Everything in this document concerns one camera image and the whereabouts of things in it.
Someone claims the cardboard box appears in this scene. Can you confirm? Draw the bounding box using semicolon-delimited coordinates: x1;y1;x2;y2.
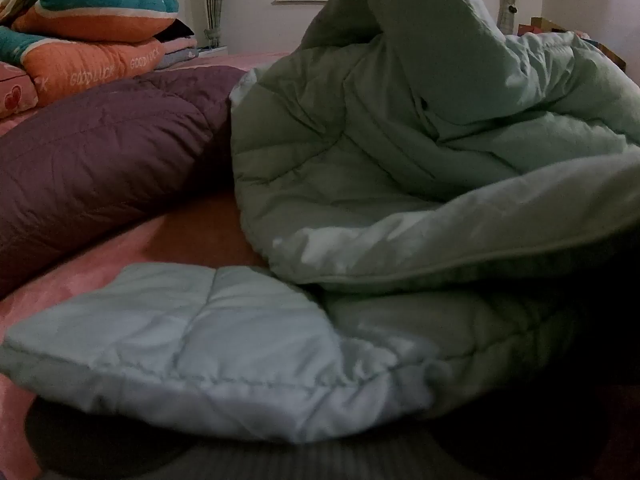
531;16;571;35

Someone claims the dark purple quilted comforter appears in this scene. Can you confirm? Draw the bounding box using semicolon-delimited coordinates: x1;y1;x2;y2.
0;65;251;301

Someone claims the wooden cabinet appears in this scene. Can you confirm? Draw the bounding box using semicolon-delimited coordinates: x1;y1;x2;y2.
592;37;627;73

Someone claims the pile of folded clothes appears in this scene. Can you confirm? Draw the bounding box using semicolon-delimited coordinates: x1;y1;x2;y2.
155;20;199;71

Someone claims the pink heart print pillow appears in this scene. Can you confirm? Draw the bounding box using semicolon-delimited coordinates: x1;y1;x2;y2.
0;60;38;121

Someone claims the pink bed sheet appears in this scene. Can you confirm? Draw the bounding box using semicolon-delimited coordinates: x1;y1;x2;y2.
0;50;296;480

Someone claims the teal orange lettered pillow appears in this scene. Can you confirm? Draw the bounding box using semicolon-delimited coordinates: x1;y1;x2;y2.
0;25;198;103

